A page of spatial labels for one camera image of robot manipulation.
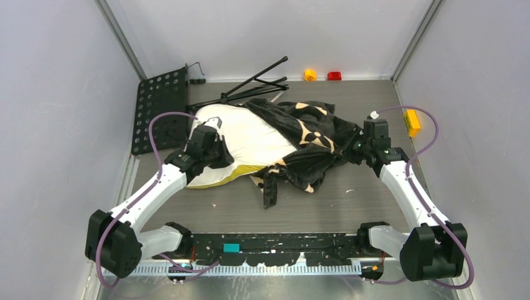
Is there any white pillow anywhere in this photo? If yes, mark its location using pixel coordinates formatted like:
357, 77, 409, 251
187, 104, 296, 189

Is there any black floral pillowcase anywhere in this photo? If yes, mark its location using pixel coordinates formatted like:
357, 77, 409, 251
244, 98, 363, 209

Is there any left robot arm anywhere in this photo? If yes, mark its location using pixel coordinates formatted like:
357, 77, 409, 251
84, 118, 233, 279

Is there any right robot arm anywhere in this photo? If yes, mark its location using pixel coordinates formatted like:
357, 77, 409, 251
346, 119, 468, 281

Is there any yellow toy block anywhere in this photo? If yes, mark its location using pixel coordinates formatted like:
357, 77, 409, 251
404, 109, 422, 138

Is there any black perforated music stand tray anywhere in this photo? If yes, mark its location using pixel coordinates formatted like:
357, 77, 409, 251
131, 66, 189, 156

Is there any black folding tripod stand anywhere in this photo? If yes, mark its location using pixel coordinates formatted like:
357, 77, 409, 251
185, 56, 290, 114

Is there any red toy block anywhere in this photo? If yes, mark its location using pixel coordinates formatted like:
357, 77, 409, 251
327, 71, 342, 81

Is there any yellow round toy piece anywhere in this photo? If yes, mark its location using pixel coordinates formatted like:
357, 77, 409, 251
304, 69, 318, 81

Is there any teal block on base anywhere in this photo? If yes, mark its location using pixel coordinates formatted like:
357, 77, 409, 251
223, 243, 241, 253

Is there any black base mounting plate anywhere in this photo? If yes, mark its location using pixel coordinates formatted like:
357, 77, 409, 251
151, 232, 398, 268

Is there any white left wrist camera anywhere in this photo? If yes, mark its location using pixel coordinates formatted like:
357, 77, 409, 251
197, 117, 223, 131

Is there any aluminium rail frame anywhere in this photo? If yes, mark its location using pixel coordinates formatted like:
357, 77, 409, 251
87, 231, 466, 278

